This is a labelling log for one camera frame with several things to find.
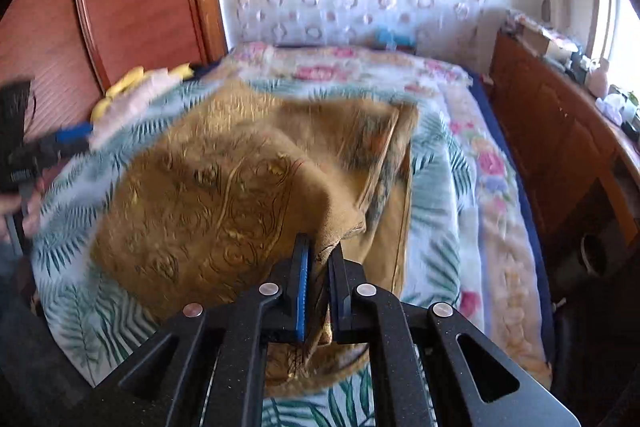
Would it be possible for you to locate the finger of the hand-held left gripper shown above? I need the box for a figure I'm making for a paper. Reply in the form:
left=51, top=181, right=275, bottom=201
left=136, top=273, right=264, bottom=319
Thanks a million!
left=15, top=124, right=95, bottom=168

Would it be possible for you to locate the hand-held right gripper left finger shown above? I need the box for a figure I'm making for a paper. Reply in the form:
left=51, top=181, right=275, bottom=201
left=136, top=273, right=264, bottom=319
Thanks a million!
left=92, top=233, right=313, bottom=427

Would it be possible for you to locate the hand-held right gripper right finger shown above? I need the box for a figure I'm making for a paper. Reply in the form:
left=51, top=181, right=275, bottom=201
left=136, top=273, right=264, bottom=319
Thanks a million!
left=327, top=242, right=583, bottom=427

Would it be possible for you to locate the golden patterned shirt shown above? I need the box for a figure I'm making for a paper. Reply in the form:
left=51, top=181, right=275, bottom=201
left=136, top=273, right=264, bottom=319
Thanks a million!
left=90, top=79, right=421, bottom=400

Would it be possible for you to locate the person's left hand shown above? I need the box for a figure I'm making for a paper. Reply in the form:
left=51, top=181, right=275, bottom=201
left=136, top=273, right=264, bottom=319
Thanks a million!
left=0, top=193, right=45, bottom=242

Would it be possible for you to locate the pale pink pillow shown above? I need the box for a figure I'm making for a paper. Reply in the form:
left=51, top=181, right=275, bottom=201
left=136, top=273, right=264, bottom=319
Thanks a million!
left=92, top=69, right=185, bottom=148

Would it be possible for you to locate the yellow plush toy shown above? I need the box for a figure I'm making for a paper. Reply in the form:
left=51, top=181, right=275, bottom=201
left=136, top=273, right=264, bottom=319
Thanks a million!
left=91, top=64, right=195, bottom=120

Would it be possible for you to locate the leaf print bedsheet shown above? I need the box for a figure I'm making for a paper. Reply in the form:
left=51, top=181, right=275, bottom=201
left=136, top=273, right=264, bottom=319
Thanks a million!
left=30, top=74, right=481, bottom=427

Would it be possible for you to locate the floral quilt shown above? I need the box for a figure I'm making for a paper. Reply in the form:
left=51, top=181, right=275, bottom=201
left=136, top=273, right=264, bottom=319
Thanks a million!
left=227, top=42, right=553, bottom=388

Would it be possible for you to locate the blue plastic bag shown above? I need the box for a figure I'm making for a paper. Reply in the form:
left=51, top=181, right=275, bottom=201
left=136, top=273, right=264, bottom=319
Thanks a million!
left=374, top=27, right=417, bottom=52

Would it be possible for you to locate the wooden cabinet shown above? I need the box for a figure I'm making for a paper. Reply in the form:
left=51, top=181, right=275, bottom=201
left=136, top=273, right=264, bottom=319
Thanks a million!
left=486, top=29, right=640, bottom=255

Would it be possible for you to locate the cardboard box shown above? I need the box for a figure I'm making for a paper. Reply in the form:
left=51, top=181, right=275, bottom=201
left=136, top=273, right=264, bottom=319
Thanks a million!
left=519, top=23, right=568, bottom=55

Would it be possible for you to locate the white plastic bag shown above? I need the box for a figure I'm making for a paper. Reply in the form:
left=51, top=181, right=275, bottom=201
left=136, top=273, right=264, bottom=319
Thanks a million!
left=595, top=94, right=627, bottom=124

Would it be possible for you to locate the pale pink jar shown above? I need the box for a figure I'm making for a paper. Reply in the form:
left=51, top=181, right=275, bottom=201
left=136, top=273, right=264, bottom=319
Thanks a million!
left=584, top=57, right=612, bottom=98

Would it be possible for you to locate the window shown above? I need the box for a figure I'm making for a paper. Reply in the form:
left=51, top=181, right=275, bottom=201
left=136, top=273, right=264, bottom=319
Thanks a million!
left=594, top=0, right=640, bottom=75

